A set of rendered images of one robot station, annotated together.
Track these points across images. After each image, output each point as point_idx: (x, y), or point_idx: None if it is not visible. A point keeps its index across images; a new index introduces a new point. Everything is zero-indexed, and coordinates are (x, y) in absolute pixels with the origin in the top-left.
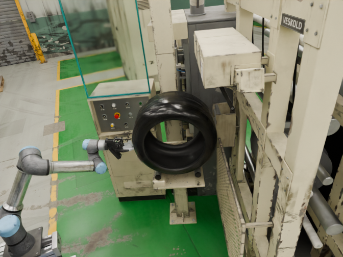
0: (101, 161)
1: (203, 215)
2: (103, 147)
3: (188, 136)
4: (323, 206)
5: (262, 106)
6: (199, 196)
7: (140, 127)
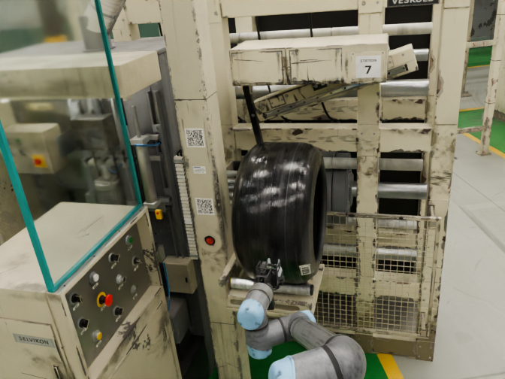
0: (294, 313)
1: (257, 377)
2: (272, 292)
3: (189, 263)
4: (405, 184)
5: (316, 123)
6: (213, 373)
7: (307, 201)
